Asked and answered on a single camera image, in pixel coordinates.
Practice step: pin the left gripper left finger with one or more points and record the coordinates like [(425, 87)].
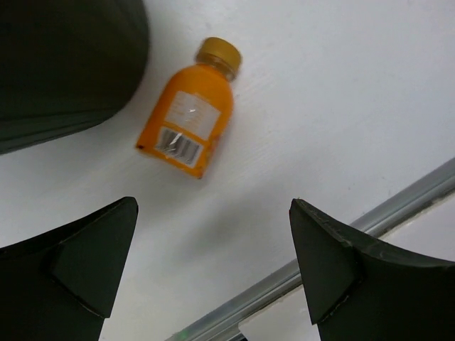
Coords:
[(62, 284)]

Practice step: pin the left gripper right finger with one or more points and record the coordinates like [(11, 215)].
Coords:
[(358, 287)]

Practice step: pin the orange juice bottle with barcode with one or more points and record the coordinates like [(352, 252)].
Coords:
[(194, 109)]

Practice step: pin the black plastic waste bin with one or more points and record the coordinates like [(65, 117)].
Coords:
[(67, 66)]

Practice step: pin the aluminium rail front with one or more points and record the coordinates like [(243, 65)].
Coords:
[(223, 322)]

